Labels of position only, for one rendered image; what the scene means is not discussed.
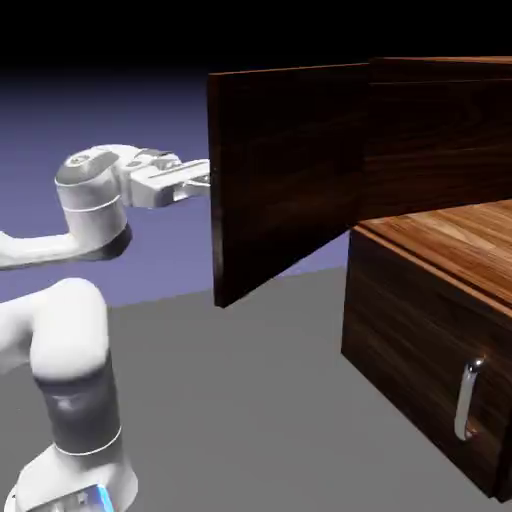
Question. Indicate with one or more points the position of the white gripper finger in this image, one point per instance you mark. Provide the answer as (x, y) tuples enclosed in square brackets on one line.
[(196, 188)]

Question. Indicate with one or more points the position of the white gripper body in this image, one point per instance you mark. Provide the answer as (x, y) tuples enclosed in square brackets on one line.
[(154, 190)]

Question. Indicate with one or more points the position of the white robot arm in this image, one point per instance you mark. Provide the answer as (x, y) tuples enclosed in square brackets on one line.
[(72, 320)]

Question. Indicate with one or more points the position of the dark wood cabinet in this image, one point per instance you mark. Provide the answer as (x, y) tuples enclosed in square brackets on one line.
[(432, 140)]

